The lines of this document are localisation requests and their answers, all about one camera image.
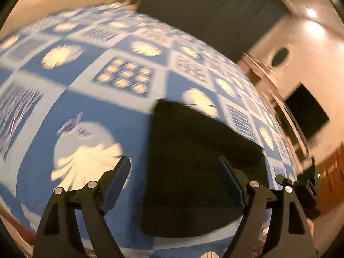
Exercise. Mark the white dressing table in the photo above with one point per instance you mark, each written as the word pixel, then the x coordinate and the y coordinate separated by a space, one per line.
pixel 258 67

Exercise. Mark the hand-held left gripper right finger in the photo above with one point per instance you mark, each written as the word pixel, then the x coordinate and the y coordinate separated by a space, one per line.
pixel 231 182

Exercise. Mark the dark green curtain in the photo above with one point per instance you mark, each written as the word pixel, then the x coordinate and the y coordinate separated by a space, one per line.
pixel 209 13

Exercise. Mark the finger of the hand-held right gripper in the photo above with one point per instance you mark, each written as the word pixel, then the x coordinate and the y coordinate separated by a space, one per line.
pixel 283 180

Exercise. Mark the blue patterned bedsheet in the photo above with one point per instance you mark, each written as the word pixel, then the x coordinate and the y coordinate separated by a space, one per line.
pixel 88 113

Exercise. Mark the cream television stand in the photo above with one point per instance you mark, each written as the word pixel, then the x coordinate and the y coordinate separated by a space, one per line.
pixel 293 139

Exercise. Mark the brown wooden cabinet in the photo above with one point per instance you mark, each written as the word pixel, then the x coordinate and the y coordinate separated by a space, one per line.
pixel 333 182

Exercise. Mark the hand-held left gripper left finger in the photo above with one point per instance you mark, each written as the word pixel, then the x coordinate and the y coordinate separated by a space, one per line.
pixel 118 182

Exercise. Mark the black television screen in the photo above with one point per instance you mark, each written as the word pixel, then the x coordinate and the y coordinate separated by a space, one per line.
pixel 306 113

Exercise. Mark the black pants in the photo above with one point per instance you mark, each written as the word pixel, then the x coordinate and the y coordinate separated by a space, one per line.
pixel 188 153

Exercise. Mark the oval vanity mirror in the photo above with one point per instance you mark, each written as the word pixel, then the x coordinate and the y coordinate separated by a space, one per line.
pixel 279 57

